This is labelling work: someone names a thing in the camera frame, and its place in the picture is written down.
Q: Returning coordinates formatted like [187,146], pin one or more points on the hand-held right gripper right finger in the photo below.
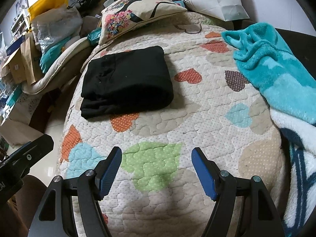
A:
[205,175]

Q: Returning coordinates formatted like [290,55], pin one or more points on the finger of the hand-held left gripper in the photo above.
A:
[34,153]

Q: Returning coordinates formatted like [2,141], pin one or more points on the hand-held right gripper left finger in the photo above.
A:
[108,175]

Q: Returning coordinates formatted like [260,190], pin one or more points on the black pants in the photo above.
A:
[128,84]

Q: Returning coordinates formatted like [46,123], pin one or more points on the cream printed cushion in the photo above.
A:
[14,130]

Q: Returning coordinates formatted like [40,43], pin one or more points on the heart print quilt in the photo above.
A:
[197,118]

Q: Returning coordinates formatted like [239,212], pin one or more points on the teal tissue packet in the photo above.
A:
[13,97]

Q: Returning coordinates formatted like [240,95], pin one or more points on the cardboard box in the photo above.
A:
[13,66]

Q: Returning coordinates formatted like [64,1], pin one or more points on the cream padded cushion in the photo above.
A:
[64,64]

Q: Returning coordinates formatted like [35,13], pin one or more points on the teal cloth bundle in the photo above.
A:
[49,56]

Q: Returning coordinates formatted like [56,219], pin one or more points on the blue box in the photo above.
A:
[16,45]

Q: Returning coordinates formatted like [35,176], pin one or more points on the teal and white fleece blanket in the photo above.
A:
[271,74]

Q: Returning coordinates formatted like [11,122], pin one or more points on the clear plastic bag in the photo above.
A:
[59,27]

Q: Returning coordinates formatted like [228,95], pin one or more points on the white bookshelf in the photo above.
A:
[19,23]

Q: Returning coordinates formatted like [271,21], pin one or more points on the teal wipes packet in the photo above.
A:
[95,37]

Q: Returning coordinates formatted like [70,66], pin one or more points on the yellow bag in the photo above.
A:
[47,3]

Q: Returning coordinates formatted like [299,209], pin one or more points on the floral print pillow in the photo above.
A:
[138,12]

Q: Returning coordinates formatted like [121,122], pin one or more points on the small teal box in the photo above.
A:
[179,3]

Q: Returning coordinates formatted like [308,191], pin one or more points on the black and white wall poster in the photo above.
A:
[21,1]

